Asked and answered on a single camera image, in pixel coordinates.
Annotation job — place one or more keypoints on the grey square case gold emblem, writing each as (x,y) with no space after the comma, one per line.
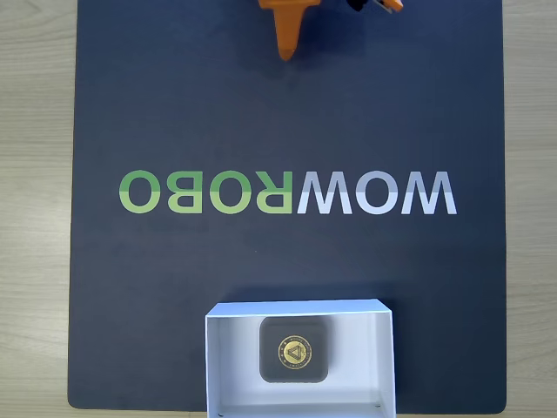
(272,370)

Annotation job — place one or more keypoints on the white cardboard box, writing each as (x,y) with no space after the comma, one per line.
(235,370)

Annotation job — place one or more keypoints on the orange black camera mount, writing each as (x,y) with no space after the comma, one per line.
(385,4)

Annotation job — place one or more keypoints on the dark blue WOWROBO mat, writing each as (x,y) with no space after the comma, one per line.
(174,109)

